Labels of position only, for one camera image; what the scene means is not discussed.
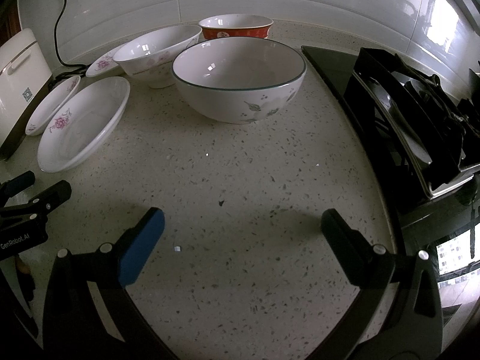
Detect white rice cooker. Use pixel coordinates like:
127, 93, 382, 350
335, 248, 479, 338
0, 28, 52, 160

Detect white flared bowl pink flowers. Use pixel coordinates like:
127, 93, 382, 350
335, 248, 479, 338
112, 24, 202, 89

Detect black power cable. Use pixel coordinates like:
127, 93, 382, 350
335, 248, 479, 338
53, 0, 91, 80

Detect small white plate pink flower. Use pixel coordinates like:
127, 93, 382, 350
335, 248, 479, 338
25, 75, 81, 136

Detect black gas stove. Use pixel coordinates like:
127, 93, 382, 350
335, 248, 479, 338
302, 46, 479, 233

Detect large white plate pink flower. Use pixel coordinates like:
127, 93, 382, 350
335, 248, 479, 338
37, 76, 130, 173

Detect large white bowl green rim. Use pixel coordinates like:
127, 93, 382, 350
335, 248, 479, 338
172, 37, 307, 125

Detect red and white bowl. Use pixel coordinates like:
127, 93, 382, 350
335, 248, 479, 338
199, 14, 273, 40

